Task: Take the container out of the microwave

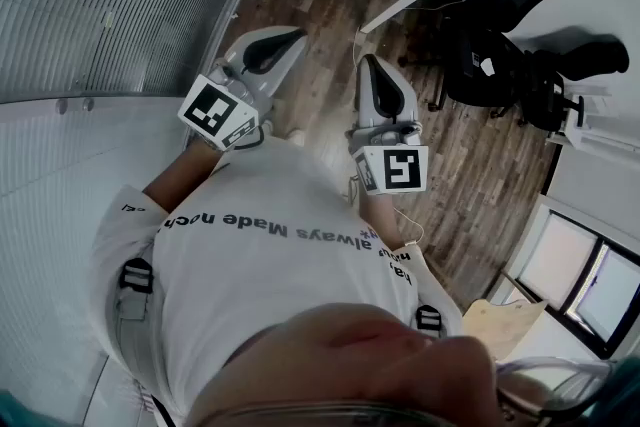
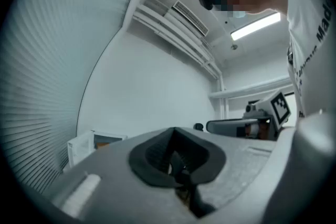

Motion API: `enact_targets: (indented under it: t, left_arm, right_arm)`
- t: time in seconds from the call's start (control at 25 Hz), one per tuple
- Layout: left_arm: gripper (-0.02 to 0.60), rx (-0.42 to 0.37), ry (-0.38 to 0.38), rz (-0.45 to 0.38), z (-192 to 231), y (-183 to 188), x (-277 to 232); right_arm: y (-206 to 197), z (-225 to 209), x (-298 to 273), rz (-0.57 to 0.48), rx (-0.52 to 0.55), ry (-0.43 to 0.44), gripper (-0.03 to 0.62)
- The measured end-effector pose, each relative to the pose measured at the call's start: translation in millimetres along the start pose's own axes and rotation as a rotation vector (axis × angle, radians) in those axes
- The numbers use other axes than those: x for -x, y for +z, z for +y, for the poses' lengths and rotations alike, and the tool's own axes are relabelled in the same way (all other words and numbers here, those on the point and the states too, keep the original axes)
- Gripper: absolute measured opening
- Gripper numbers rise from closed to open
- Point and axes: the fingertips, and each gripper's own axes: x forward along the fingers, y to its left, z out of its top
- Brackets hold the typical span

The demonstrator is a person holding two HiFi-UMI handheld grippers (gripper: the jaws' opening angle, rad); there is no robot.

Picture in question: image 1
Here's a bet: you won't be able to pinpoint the grey shoulder strap black buckle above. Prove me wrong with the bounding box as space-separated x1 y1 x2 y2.
113 257 156 322
414 303 447 339

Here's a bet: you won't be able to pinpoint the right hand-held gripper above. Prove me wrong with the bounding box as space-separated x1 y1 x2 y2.
345 54 430 196

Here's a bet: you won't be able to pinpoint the dark-framed window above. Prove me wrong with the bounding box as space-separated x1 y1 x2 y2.
514 208 640 360

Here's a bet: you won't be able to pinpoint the black cable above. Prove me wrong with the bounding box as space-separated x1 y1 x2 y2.
238 125 267 152

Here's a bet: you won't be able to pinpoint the light wooden board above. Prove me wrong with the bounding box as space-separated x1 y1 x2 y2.
462 297 550 362

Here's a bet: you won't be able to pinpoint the clear-framed glasses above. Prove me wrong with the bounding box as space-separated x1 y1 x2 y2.
494 355 619 424

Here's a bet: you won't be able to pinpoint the person's right forearm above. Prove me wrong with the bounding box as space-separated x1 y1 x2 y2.
359 192 407 252

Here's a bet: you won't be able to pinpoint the thin white cable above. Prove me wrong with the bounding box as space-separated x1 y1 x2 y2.
392 204 426 250

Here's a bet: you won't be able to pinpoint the black office chair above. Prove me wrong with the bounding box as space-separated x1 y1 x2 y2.
398 0 562 119
519 33 631 132

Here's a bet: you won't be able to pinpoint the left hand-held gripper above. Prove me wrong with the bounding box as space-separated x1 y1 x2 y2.
178 25 309 151

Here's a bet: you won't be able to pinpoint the person's white printed t-shirt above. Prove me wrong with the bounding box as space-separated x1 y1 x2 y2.
92 137 464 427

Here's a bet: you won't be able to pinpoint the person's face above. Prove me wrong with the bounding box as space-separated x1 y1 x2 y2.
187 302 556 427

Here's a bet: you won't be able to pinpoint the person's left forearm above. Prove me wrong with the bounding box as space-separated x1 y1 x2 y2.
142 138 225 212

